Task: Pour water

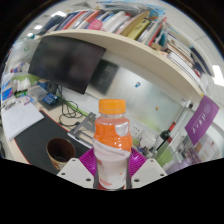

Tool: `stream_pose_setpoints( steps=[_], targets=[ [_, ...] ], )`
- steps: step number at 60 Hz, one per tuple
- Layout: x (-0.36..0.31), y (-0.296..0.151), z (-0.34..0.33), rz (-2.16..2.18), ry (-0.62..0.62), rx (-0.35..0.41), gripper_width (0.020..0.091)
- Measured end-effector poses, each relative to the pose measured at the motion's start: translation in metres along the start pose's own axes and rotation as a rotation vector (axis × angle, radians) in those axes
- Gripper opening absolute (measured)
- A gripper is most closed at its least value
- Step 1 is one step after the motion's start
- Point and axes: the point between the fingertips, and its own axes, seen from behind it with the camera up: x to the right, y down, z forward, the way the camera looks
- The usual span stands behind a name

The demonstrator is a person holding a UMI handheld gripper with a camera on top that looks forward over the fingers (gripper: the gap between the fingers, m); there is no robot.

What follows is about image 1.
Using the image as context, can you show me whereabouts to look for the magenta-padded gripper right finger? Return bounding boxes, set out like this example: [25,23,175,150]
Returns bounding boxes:
[127,147,168,189]

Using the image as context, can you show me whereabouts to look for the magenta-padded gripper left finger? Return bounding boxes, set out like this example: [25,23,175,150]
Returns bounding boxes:
[56,148,100,189]

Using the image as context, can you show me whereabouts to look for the orange-capped drink bottle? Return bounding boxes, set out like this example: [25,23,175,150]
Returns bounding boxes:
[92,98,134,191]

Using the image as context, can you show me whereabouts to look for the patterned paper cup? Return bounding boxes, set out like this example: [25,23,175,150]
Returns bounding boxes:
[45,137,77,172]

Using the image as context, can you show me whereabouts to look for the white lidded jar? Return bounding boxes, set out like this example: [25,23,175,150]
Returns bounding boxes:
[139,133,157,151]

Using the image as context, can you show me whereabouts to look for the dark wine bottle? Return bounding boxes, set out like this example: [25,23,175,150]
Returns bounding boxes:
[154,121,177,154]

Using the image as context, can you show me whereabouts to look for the black desk mat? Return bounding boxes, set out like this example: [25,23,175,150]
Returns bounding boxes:
[13,109,94,174]

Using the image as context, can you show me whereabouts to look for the group photo poster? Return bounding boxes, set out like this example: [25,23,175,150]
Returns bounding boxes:
[179,133,224,168]

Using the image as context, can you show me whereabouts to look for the purple pennant flag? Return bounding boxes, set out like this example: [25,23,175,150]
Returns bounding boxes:
[184,95,220,146]

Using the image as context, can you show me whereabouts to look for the white open notebook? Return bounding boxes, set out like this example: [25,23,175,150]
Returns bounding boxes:
[0,101,45,142]

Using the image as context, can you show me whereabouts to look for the small blue box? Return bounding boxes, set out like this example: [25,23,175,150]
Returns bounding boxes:
[42,93,59,106]

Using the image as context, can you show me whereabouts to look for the clear plastic box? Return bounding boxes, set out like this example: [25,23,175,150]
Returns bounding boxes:
[28,84,48,101]

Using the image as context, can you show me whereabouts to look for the black computer monitor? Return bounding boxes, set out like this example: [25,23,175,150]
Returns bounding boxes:
[28,35,108,95]

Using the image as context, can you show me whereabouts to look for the white wall socket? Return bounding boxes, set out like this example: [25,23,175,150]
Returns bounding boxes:
[129,122,141,137]

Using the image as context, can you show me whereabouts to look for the black tangled cables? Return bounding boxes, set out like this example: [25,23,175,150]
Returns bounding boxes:
[53,84,89,128]

